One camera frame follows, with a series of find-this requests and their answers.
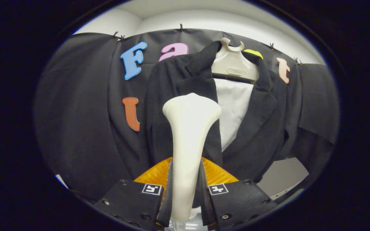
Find beige clothes hanger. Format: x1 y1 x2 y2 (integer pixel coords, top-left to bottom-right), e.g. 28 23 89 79
211 38 260 81

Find grey cabinet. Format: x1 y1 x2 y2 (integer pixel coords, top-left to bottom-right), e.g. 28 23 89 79
257 157 310 199

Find white shirt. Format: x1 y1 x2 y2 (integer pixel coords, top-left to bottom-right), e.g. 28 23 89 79
213 78 253 152

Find black blazer jacket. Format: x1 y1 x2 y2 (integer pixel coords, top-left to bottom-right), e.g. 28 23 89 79
145 41 290 183

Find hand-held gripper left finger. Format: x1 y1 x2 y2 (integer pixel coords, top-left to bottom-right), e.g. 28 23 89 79
94 157 173 231

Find white garment steamer nozzle with hose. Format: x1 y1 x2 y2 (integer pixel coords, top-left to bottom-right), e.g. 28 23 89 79
163 93 222 231

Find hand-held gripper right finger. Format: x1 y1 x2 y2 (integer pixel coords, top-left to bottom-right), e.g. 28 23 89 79
199 157 278 231

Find black backdrop cloth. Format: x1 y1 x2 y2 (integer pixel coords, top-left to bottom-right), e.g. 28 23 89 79
33 28 339 202

